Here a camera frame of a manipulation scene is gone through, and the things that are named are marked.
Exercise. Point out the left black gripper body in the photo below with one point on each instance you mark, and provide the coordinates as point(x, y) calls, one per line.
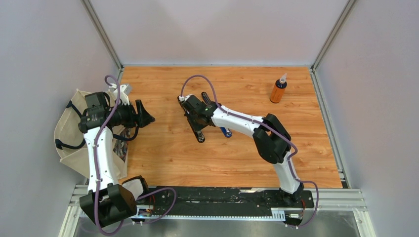
point(128, 119)

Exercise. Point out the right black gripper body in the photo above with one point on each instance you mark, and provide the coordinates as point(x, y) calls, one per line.
point(193, 118)

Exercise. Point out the black stapler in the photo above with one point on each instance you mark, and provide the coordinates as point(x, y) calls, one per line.
point(198, 134)

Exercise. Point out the blue stapler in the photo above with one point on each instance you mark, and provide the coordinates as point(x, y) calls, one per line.
point(226, 132)

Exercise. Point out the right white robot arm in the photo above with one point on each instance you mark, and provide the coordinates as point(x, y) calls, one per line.
point(272, 141)

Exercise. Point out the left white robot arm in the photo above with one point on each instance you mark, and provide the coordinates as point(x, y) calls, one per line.
point(109, 201)

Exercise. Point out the beige tote bag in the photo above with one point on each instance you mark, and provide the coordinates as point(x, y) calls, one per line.
point(68, 133)

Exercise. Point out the orange glue bottle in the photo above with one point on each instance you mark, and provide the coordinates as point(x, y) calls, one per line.
point(279, 89)

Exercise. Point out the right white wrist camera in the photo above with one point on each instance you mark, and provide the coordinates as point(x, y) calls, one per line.
point(182, 99)

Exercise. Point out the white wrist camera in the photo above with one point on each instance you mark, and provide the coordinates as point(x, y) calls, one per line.
point(182, 99)
point(125, 90)

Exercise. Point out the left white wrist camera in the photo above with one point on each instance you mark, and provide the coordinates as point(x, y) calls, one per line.
point(125, 90)

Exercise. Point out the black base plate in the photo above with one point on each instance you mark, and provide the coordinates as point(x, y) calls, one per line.
point(218, 202)

